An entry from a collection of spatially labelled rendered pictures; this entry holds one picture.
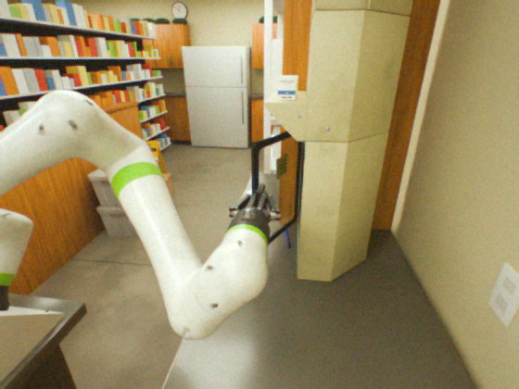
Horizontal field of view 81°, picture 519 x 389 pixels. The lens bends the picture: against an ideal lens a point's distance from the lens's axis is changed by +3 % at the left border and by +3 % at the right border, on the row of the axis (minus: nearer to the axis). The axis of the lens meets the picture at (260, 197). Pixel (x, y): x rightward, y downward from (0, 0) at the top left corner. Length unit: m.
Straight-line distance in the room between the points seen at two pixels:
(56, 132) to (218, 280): 0.42
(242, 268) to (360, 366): 0.47
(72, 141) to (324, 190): 0.62
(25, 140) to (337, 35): 0.69
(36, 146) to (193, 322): 0.45
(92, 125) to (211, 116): 5.34
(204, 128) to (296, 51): 5.00
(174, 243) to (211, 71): 5.37
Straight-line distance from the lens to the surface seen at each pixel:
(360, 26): 0.82
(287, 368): 0.83
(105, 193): 3.13
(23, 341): 1.00
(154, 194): 0.70
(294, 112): 0.82
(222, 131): 6.00
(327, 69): 0.81
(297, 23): 1.18
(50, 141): 0.71
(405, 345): 0.94
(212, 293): 0.53
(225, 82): 5.85
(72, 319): 1.08
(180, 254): 0.63
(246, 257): 0.50
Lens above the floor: 1.61
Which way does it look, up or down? 25 degrees down
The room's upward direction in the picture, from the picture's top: straight up
